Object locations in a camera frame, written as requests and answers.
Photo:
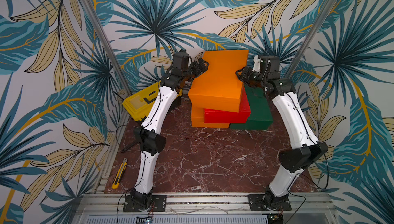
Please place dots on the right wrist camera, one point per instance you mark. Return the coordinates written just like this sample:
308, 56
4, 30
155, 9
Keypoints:
257, 64

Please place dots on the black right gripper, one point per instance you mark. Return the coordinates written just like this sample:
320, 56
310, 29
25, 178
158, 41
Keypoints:
248, 76

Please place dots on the red shoebox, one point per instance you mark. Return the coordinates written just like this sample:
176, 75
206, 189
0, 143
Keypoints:
239, 117

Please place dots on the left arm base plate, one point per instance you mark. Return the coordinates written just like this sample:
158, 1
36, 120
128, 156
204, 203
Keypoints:
134, 203

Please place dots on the right aluminium frame post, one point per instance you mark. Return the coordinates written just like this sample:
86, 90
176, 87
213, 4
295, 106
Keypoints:
320, 19

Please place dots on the yellow utility knife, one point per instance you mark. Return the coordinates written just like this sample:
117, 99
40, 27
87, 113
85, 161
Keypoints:
120, 174

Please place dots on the yellow and black toolbox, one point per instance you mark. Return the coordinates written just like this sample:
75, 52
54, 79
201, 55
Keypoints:
139, 105

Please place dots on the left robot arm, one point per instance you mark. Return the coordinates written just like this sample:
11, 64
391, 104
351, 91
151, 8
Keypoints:
149, 135

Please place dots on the aluminium frame post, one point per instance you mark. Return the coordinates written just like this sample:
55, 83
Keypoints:
320, 19
98, 28

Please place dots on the left aluminium frame post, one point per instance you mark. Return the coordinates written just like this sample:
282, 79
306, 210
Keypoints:
98, 28

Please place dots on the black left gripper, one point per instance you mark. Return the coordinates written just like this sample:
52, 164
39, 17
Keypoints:
200, 70

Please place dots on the green shoebox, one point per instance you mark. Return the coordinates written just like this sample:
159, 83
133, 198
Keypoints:
260, 117

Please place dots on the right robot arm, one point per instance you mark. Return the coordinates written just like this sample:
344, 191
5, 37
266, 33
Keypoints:
305, 146

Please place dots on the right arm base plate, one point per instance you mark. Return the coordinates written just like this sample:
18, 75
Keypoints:
268, 202

